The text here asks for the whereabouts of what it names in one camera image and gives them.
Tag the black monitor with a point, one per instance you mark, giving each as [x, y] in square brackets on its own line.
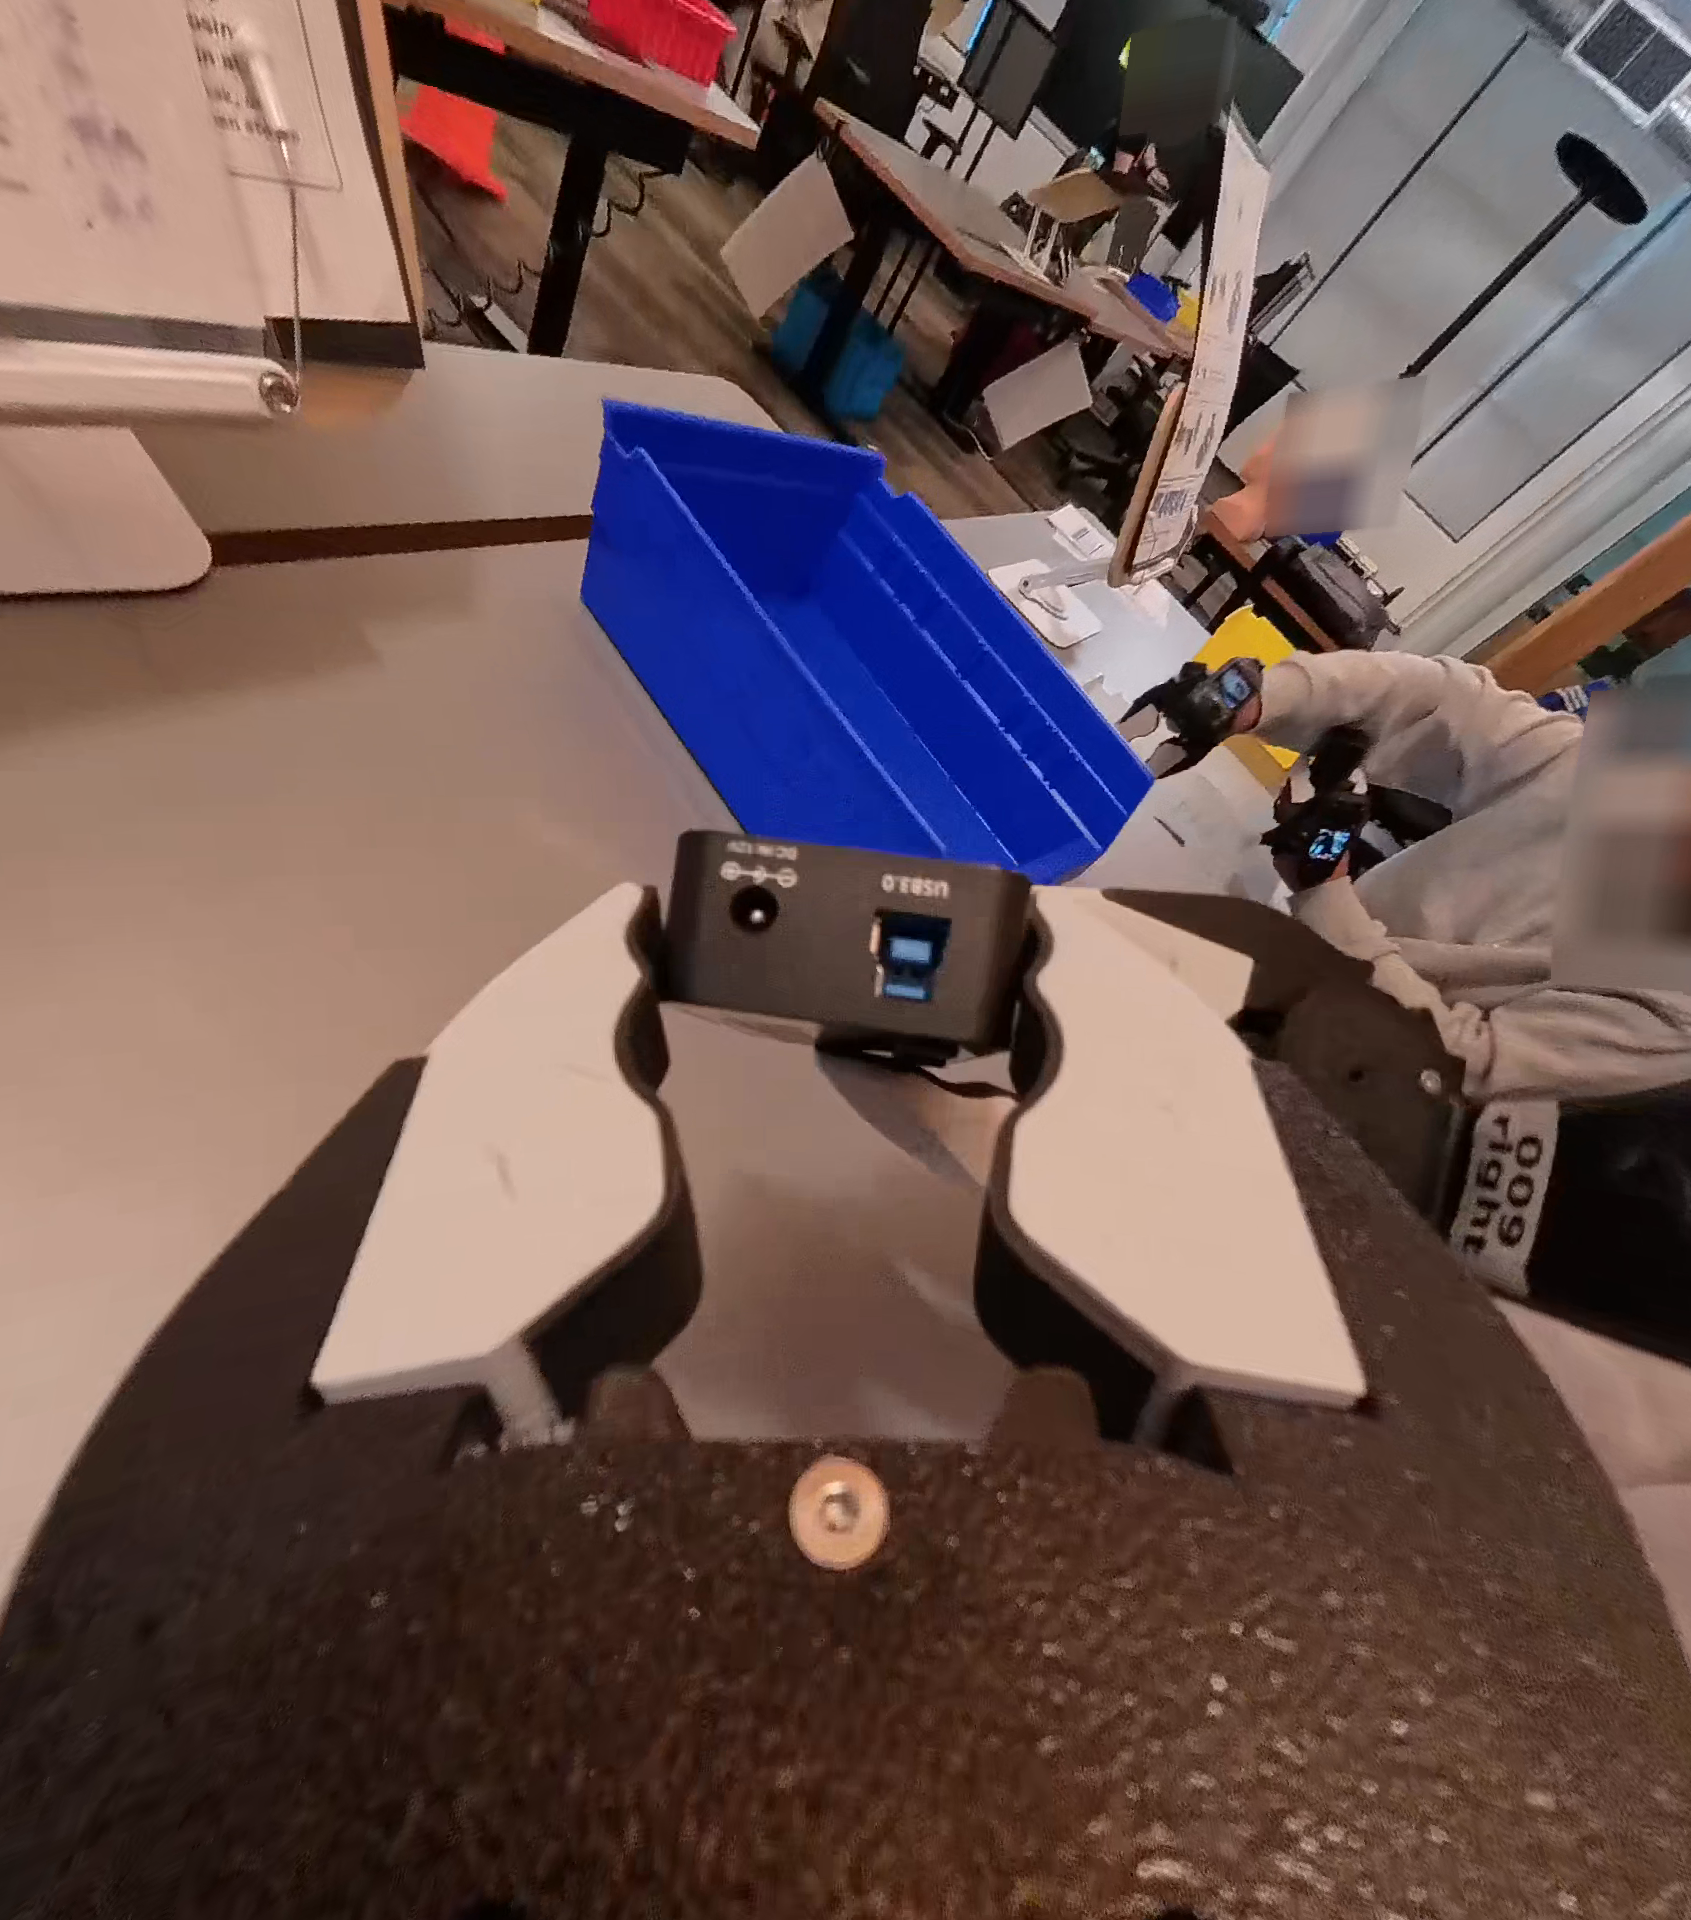
[1010, 61]

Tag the silver ventilation duct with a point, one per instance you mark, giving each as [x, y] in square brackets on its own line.
[1685, 90]

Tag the yellow plastic bin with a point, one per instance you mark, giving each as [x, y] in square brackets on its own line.
[1244, 660]

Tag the wooden display board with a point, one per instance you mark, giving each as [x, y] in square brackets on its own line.
[388, 181]

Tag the blue plastic bin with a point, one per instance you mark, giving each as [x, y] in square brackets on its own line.
[726, 644]

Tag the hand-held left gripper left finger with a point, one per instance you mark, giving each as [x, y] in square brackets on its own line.
[516, 1184]

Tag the black usb hub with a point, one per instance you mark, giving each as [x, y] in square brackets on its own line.
[816, 931]

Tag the white paper sheet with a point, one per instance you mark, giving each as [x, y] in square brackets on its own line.
[786, 232]

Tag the printed instruction sheet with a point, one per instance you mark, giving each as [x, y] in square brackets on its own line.
[1206, 361]
[34, 151]

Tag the orange traffic cone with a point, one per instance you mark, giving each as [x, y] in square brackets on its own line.
[452, 143]

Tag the wooden desk with black legs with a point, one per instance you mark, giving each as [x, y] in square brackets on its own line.
[576, 90]
[966, 194]

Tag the person's right forearm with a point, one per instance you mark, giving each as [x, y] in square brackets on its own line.
[1626, 1395]

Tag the white sheet stand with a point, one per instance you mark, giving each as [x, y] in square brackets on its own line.
[34, 510]
[1056, 600]

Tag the black floor lamp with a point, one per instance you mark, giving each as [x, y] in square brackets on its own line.
[1596, 165]

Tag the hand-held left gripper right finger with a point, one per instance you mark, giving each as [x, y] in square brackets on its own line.
[1160, 1201]

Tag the red plastic bin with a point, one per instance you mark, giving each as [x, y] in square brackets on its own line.
[666, 33]

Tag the blue storage crate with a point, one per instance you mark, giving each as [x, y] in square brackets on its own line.
[838, 344]

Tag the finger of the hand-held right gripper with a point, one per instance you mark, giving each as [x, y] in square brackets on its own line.
[1206, 939]

